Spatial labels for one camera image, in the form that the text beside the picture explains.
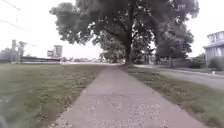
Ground grey concrete pavement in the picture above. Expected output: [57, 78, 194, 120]
[49, 64, 210, 128]

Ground large dark tree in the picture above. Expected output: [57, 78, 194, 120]
[49, 0, 201, 67]

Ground distant tower building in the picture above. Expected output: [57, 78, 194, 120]
[46, 44, 64, 59]

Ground low long building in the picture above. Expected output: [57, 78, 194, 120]
[0, 55, 63, 65]

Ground narrow grass verge strip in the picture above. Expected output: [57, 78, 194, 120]
[120, 65, 224, 128]

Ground wide grass lawn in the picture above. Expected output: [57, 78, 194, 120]
[0, 62, 108, 128]

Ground grey asphalt road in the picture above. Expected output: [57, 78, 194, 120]
[133, 63, 224, 92]

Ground pale grey house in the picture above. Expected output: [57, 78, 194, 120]
[202, 30, 224, 70]

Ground dark green bush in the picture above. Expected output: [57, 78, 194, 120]
[207, 56, 224, 72]

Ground overhead wires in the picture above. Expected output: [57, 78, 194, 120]
[0, 0, 38, 47]

